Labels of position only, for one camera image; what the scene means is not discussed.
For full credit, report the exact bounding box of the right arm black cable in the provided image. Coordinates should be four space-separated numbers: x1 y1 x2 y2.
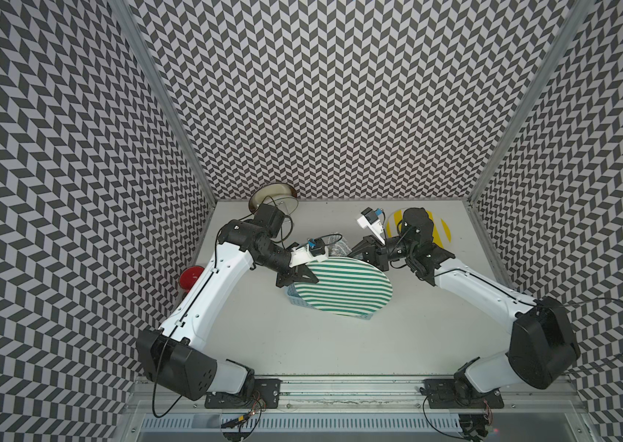
562 297 623 366

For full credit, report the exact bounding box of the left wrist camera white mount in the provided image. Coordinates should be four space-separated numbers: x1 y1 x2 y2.
289 238 329 267

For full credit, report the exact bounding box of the aluminium front rail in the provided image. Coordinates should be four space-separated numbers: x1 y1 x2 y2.
121 375 587 415

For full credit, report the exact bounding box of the light blue plastic basket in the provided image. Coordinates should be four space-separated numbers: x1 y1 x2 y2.
284 285 374 320

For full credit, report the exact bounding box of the red plastic cup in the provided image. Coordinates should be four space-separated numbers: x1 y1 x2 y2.
178 265 204 293

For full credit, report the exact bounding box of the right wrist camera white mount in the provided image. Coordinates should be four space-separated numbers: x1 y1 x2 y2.
357 207 386 245

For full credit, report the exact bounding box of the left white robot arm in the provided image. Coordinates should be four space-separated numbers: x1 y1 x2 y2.
136 204 328 404

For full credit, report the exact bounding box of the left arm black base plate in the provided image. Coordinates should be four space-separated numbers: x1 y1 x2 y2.
204 378 282 410

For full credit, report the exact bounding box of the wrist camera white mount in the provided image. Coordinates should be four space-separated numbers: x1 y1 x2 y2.
289 238 329 267
357 207 386 245

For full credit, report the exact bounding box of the green white striped plate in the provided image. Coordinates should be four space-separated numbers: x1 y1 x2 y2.
294 257 393 314

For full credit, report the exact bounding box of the grey fluffy cloth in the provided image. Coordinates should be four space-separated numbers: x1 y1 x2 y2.
311 232 351 257

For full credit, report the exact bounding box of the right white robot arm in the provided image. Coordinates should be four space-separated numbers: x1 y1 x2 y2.
350 207 580 406

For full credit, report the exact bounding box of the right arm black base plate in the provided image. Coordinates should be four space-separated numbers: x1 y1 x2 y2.
420 378 505 410

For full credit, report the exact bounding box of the yellow white striped plate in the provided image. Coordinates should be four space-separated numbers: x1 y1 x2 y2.
384 207 452 248

